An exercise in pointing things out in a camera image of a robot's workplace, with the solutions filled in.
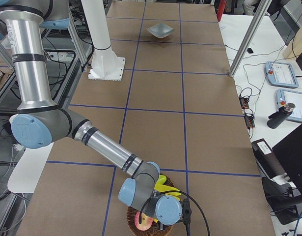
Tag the near teach pendant tablet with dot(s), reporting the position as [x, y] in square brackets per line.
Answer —
[291, 96]

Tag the small black puck sensor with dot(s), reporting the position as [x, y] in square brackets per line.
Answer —
[249, 50]

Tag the black monitor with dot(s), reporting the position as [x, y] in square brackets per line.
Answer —
[289, 154]

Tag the orange circuit board upper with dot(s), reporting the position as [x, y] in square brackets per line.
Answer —
[243, 102]

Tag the orange circuit board lower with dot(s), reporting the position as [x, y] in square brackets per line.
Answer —
[249, 122]

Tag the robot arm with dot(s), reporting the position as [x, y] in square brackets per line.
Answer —
[40, 121]

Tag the pink apple front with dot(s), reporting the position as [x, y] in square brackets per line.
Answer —
[142, 221]

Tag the white chair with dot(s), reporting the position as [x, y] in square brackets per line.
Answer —
[28, 170]

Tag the red cylinder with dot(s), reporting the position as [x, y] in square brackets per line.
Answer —
[221, 8]

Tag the grey square plate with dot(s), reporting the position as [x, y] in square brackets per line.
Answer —
[160, 30]

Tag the wicker fruit basket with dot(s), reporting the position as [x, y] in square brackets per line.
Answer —
[153, 231]

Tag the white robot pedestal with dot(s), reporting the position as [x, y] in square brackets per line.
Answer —
[105, 65]

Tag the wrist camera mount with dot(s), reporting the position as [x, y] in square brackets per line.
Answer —
[186, 213]

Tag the teach pendant tablet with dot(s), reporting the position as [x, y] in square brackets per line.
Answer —
[291, 96]
[281, 75]

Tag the aluminium frame post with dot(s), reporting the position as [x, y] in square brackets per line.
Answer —
[256, 21]

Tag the far teach pendant tablet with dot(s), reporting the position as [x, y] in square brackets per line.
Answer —
[281, 75]

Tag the orange circuit board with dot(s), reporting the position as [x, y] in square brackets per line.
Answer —
[243, 102]
[249, 122]

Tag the monitor stand base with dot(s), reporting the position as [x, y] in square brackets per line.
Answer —
[284, 200]

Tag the yellow banana upper bunch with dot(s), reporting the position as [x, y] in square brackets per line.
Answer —
[160, 184]

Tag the black box with label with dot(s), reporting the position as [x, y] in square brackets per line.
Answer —
[267, 159]

